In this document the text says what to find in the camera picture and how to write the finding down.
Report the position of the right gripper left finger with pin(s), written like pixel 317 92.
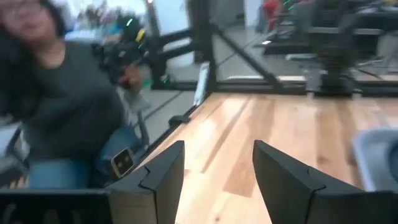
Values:
pixel 164 186

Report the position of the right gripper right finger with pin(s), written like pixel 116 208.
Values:
pixel 286 193

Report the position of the black background robot arm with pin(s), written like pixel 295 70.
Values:
pixel 124 53

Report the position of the grey plastic tray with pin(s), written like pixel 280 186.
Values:
pixel 370 155

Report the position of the small square device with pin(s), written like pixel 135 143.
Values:
pixel 122 161

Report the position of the silver aluminium extrusion piece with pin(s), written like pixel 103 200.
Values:
pixel 201 84

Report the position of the person's hand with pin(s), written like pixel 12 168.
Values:
pixel 132 77

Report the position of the person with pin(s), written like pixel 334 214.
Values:
pixel 62 109

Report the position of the black chair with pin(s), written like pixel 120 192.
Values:
pixel 9 149

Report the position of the background workbench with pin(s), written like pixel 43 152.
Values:
pixel 373 21

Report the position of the black aluminium table frame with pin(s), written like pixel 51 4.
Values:
pixel 206 46

